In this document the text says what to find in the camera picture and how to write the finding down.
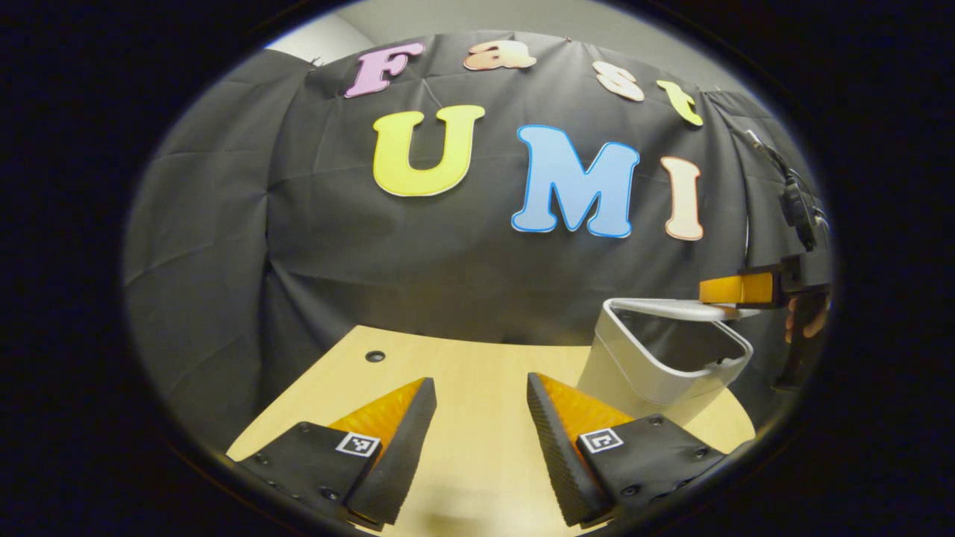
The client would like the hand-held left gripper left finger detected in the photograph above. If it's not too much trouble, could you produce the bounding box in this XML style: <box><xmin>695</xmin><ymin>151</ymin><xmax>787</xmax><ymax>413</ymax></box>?
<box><xmin>228</xmin><ymin>377</ymin><xmax>438</xmax><ymax>530</ymax></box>

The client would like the white desktop garbage bin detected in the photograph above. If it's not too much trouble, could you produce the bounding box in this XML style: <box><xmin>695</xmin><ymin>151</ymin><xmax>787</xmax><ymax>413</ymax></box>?
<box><xmin>576</xmin><ymin>298</ymin><xmax>758</xmax><ymax>427</ymax></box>

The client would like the black backdrop cloth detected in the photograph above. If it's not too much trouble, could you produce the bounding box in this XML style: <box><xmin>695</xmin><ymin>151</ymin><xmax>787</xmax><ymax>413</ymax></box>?
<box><xmin>123</xmin><ymin>30</ymin><xmax>833</xmax><ymax>456</ymax></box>

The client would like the wooden desktop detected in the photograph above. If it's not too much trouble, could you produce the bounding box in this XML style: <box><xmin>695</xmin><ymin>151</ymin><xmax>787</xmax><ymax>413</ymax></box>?
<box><xmin>226</xmin><ymin>325</ymin><xmax>757</xmax><ymax>536</ymax></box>

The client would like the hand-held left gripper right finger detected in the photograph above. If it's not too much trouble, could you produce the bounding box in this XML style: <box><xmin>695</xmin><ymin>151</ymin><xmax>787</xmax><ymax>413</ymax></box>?
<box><xmin>527</xmin><ymin>372</ymin><xmax>728</xmax><ymax>527</ymax></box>

